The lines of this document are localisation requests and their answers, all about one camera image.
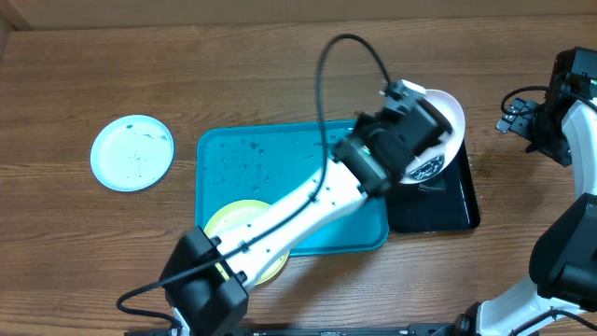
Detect white plate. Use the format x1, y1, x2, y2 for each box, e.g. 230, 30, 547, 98
400, 89, 465, 184

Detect black plastic tray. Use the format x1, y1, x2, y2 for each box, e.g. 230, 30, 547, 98
385, 146, 480, 233

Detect blue plastic tray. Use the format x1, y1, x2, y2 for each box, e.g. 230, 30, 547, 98
195, 122, 389, 257

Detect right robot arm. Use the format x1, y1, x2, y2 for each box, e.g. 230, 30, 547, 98
432, 95, 596, 336

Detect dark green sponge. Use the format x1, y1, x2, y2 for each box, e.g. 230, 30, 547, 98
418, 178, 446, 192

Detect light blue plate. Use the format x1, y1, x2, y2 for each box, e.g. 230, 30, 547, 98
90, 115, 174, 192

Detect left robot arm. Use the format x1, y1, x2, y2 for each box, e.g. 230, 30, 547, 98
160, 92, 465, 335

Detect yellow plate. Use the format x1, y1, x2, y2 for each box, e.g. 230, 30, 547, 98
203, 200, 289, 285

